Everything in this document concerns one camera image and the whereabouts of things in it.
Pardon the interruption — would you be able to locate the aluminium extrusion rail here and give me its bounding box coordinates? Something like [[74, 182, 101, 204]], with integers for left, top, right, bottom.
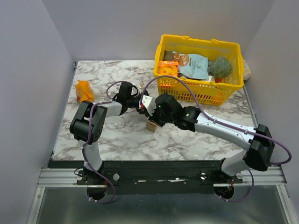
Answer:
[[37, 167, 287, 188]]

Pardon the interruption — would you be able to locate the green round melon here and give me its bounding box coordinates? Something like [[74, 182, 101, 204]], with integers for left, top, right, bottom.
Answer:
[[208, 57, 232, 78]]

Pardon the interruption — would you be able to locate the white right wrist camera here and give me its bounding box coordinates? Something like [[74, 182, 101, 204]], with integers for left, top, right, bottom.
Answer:
[[140, 95, 156, 116]]

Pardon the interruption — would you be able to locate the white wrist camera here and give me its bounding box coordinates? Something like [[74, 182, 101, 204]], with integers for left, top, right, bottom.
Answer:
[[140, 95, 156, 116], [136, 81, 145, 89]]

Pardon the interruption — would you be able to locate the orange snack box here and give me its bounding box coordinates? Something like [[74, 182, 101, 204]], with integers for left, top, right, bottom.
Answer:
[[158, 61, 178, 77]]

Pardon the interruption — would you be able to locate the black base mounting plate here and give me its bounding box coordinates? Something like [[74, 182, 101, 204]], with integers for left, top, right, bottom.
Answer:
[[48, 160, 274, 195]]

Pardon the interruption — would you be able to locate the white bag behind basket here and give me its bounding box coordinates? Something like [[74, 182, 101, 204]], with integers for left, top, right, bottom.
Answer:
[[243, 60, 251, 81]]

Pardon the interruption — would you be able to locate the orange snack bag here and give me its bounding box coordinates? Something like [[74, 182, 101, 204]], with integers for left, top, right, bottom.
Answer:
[[75, 80, 95, 103]]

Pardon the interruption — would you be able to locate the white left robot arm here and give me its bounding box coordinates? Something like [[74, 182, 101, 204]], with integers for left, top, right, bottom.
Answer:
[[70, 81, 141, 184]]

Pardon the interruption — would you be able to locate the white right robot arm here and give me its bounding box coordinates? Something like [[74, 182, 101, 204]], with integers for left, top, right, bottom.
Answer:
[[141, 93, 275, 183]]

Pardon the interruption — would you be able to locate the light blue snack pouch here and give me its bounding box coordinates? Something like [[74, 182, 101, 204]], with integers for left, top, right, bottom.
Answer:
[[178, 54, 209, 80]]

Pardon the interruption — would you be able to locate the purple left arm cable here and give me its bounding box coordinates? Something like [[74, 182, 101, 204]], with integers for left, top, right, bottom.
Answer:
[[80, 81, 124, 204]]

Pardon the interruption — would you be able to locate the brown cardboard express box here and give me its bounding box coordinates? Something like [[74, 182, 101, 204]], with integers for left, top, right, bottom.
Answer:
[[146, 120, 158, 133]]

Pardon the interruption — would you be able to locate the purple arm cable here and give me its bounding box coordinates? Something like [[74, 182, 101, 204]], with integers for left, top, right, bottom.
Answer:
[[80, 81, 124, 204], [141, 75, 292, 203]]

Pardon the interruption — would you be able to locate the yellow plastic shopping basket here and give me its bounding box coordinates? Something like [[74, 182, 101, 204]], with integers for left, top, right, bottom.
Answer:
[[154, 35, 244, 106]]

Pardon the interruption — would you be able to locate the dark brown packet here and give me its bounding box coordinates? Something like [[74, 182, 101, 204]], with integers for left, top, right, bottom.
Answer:
[[163, 50, 173, 61]]

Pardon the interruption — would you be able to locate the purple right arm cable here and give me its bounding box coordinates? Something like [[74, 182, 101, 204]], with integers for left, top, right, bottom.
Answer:
[[141, 75, 292, 203]]

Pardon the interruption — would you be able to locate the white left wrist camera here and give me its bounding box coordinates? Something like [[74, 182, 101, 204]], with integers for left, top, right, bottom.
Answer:
[[136, 81, 145, 89]]

